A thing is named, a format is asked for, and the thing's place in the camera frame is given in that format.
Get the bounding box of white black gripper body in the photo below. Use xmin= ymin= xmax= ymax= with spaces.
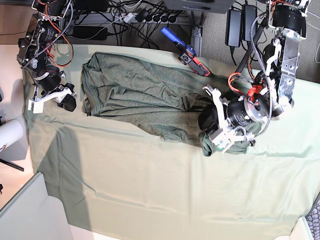
xmin=202 ymin=84 xmax=273 ymax=153
xmin=27 ymin=84 xmax=71 ymax=114

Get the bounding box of robot arm at edge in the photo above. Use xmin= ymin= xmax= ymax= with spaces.
xmin=81 ymin=0 xmax=306 ymax=156

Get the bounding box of white cylinder on stand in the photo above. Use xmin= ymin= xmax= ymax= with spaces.
xmin=0 ymin=119 xmax=24 ymax=152

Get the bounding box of black power brick left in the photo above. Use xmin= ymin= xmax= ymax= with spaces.
xmin=71 ymin=25 xmax=109 ymax=41

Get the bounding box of blue orange clamp at centre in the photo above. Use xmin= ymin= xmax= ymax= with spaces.
xmin=161 ymin=26 xmax=211 ymax=77

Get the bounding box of aluminium table leg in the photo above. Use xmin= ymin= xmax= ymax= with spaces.
xmin=187 ymin=10 xmax=208 ymax=57

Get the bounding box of light green table cloth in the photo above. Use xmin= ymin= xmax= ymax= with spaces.
xmin=24 ymin=44 xmax=320 ymax=240

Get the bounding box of black power adapter pair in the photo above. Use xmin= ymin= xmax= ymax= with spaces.
xmin=225 ymin=4 xmax=258 ymax=48

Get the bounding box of black power strip with plugs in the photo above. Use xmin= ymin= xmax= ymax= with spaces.
xmin=110 ymin=8 xmax=183 ymax=24

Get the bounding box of white foam board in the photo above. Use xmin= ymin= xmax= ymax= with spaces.
xmin=0 ymin=172 xmax=73 ymax=240

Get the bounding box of patterned grey chair corner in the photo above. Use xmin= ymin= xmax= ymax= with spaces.
xmin=306 ymin=200 xmax=320 ymax=240

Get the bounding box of robot arm with orange wires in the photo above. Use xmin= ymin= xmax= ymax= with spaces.
xmin=16 ymin=0 xmax=76 ymax=91

